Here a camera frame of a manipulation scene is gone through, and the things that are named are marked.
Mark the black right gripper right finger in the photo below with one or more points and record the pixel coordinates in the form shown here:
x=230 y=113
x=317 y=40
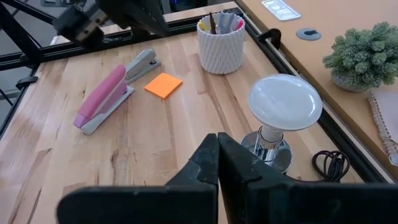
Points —
x=295 y=205

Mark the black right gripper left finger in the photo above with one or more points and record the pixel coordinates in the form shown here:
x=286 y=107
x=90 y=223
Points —
x=140 y=205

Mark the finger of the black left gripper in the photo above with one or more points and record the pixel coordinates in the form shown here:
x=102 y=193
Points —
x=124 y=14
x=152 y=17

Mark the chrome lamp socket base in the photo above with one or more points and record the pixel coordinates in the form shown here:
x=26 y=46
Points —
x=273 y=155

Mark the grey stapler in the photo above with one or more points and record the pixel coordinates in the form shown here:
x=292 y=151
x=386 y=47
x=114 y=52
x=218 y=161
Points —
x=141 y=63

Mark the yellow highlighter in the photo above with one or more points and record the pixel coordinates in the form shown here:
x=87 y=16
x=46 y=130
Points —
x=202 y=25

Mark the brown pen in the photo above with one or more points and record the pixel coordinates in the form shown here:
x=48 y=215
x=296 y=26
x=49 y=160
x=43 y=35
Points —
x=213 y=23

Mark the orange sticky note pad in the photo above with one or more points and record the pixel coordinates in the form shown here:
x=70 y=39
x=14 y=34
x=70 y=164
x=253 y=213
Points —
x=163 y=85

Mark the lavender marker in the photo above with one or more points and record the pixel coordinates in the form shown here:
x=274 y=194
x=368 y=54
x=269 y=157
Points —
x=221 y=23
x=230 y=23

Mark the pink white stapler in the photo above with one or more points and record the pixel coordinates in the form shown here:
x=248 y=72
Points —
x=99 y=99

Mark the white ribbed pen holder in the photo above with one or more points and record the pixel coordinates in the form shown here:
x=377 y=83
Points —
x=220 y=51

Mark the pink pen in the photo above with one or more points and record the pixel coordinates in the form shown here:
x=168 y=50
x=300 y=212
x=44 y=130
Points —
x=239 y=25

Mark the white rectangular desk plate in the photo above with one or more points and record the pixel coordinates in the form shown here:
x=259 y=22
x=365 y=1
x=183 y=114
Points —
x=281 y=9

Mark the grey desk grommet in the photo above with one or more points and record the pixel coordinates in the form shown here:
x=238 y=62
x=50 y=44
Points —
x=308 y=34

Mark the green potted succulent plant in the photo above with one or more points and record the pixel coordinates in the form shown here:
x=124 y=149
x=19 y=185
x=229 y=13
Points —
x=363 y=56

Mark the tan wooden desk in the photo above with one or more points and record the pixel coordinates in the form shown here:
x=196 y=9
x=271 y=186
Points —
x=342 y=15

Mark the black aluminium table frame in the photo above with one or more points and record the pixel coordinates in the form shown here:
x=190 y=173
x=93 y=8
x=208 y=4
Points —
x=183 y=27

